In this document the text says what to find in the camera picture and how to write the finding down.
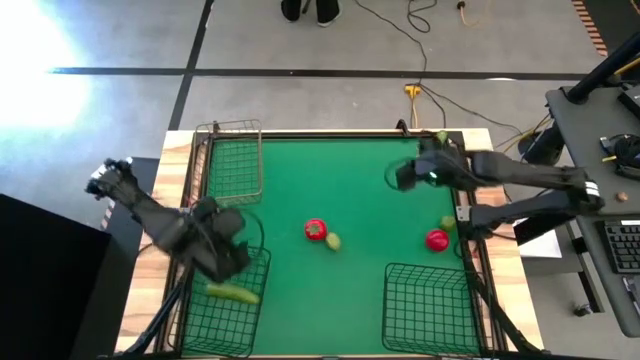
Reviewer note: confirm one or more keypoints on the person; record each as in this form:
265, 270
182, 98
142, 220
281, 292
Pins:
325, 10

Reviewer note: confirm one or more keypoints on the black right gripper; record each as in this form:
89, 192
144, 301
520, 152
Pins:
440, 167

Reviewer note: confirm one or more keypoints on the white box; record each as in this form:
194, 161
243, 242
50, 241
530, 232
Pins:
542, 247

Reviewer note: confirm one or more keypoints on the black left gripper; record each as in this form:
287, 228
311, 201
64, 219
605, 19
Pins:
222, 235

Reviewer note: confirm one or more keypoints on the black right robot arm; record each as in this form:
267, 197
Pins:
525, 172

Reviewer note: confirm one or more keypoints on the black keyboard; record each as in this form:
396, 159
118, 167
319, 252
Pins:
625, 247

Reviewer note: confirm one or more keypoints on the red pepper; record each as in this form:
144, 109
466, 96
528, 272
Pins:
316, 230

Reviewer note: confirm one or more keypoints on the black desk pole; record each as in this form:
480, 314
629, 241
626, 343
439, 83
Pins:
600, 70

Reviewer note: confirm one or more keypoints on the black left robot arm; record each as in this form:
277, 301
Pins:
150, 220

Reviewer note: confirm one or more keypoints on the wooden table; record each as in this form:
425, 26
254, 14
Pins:
167, 150

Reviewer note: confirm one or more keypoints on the black frame strut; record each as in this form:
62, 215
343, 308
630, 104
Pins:
160, 320
505, 325

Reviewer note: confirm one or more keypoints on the hazard striped floor mat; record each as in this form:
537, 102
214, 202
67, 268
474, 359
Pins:
592, 30

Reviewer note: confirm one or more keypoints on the small brown object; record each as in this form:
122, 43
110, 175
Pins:
621, 196

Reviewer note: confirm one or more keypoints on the green cucumber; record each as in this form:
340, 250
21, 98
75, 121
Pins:
232, 293

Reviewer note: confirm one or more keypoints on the green table mat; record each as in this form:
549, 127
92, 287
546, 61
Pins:
350, 300

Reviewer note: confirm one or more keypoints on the black cabinet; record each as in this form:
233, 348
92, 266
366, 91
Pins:
50, 280

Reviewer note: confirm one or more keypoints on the grey desk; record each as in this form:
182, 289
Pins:
575, 130

